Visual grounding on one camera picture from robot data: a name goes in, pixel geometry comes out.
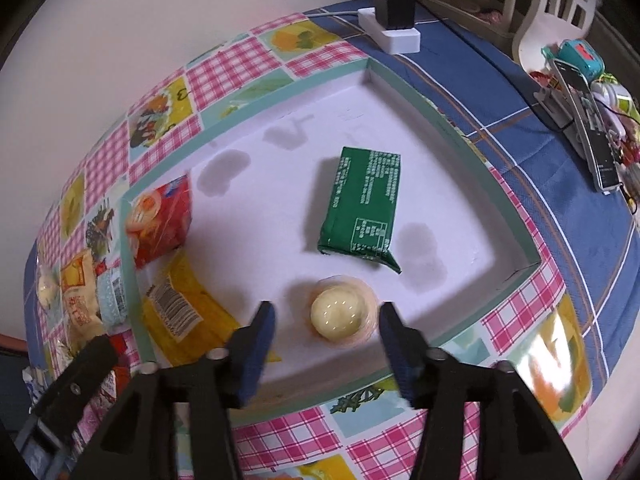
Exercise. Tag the light blue snack packet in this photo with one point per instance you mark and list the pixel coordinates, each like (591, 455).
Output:
(112, 292)

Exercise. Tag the orange clear snack packet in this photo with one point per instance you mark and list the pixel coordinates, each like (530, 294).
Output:
(77, 280)

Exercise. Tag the blue striped cloth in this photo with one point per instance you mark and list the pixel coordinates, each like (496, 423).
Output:
(550, 185)

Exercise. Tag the shallow white box teal rim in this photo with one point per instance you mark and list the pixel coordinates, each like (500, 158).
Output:
(440, 185)

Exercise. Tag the yellow jelly cup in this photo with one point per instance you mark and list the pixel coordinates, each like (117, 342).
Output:
(337, 312)

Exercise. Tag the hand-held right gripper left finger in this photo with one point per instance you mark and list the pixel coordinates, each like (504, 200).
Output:
(260, 345)

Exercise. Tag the pink checked tablecloth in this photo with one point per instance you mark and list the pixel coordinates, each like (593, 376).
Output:
(225, 65)

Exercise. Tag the black charger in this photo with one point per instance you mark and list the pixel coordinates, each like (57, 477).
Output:
(395, 5)

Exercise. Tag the yellow snack packet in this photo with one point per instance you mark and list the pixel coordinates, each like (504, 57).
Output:
(210, 320)

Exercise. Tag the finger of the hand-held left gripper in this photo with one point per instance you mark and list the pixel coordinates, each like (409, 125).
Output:
(75, 385)

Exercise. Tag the white plastic chair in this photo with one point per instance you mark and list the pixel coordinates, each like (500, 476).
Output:
(540, 25)

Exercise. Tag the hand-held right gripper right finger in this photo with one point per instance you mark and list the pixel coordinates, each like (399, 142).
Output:
(395, 355)

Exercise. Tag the clear wrapped pale cake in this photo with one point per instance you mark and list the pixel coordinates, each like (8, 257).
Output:
(47, 285)

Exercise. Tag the red patterned snack packet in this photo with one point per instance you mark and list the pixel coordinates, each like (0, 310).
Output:
(107, 397)

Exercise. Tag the white green toy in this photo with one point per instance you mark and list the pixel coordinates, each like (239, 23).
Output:
(612, 97)

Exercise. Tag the teal toy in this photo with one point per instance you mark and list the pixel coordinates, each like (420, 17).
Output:
(580, 57)

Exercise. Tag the grey phone stand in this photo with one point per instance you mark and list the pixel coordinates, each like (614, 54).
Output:
(552, 105)

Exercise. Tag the dark green snack packet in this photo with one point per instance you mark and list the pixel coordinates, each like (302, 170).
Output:
(365, 200)

